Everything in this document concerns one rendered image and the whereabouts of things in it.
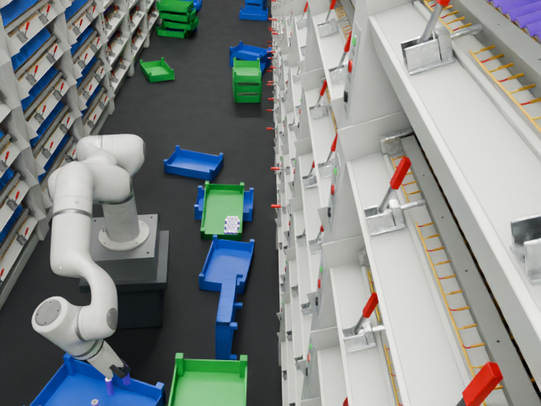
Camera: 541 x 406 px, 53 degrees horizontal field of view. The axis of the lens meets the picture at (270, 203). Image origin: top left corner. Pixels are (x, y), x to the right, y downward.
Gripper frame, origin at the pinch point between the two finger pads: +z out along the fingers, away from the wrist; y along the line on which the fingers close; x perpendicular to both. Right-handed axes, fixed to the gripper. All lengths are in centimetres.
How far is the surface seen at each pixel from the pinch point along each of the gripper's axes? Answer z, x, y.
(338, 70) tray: -57, 67, 29
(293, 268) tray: 27, 56, -1
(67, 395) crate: 8.8, -16.2, -12.2
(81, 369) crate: 9.5, -9.6, -15.9
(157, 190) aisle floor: 89, 59, -137
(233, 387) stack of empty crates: 24.2, 16.8, 14.4
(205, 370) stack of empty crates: 22.3, 14.6, 5.2
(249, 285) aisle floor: 85, 52, -46
